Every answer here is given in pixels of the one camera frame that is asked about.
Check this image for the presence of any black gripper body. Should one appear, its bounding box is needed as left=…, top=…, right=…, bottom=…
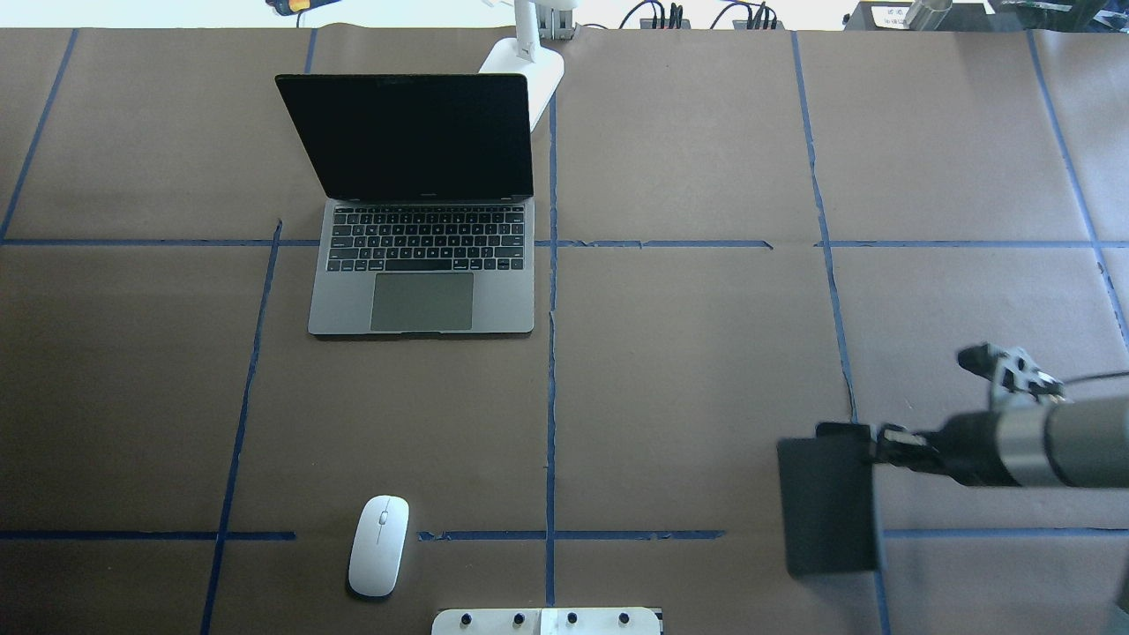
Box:
left=916, top=414, right=1003, bottom=486

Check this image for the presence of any black mouse pad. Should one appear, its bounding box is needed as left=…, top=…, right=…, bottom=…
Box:
left=774, top=421, right=886, bottom=579

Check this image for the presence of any grey laptop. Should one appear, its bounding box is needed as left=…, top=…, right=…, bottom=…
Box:
left=275, top=73, right=535, bottom=338

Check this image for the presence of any white computer mouse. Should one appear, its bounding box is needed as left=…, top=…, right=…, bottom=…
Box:
left=348, top=495, right=410, bottom=598

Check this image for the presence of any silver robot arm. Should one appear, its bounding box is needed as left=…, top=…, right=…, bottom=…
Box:
left=870, top=397, right=1128, bottom=489

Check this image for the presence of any dark box with label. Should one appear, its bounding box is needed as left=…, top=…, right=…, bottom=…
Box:
left=842, top=1, right=994, bottom=33

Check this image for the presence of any orange black tool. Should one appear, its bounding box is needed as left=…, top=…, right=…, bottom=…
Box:
left=265, top=0, right=338, bottom=17

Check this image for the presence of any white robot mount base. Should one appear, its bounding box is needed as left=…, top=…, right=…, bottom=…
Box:
left=431, top=606, right=665, bottom=634

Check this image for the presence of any black cable cluster right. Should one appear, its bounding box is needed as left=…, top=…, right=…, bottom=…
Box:
left=708, top=1, right=785, bottom=32

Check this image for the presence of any black cable cluster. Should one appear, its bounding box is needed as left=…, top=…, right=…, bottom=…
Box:
left=618, top=1, right=692, bottom=31
left=708, top=1, right=785, bottom=32

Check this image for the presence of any black cable cluster left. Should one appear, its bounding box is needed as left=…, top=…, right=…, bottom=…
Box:
left=618, top=1, right=692, bottom=31

